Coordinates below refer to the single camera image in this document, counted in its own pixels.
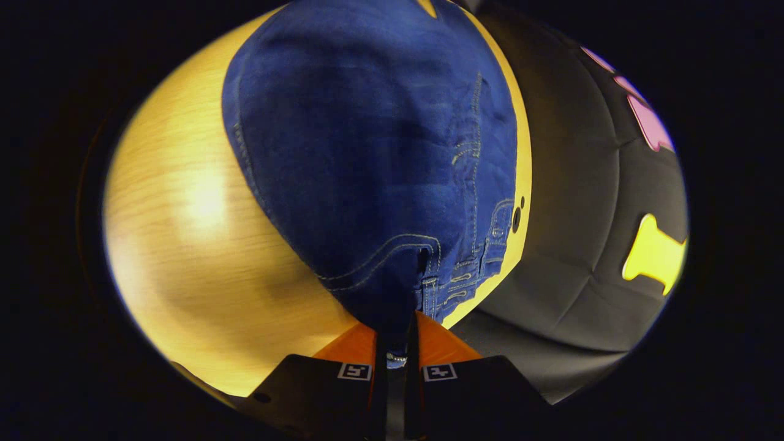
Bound blue denim jeans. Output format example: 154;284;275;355
222;0;519;369

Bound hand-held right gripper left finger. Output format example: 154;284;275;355
230;321;390;441

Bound black backdrop cloth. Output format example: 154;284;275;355
450;0;690;405

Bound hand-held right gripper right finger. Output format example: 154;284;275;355
403;311;553;441

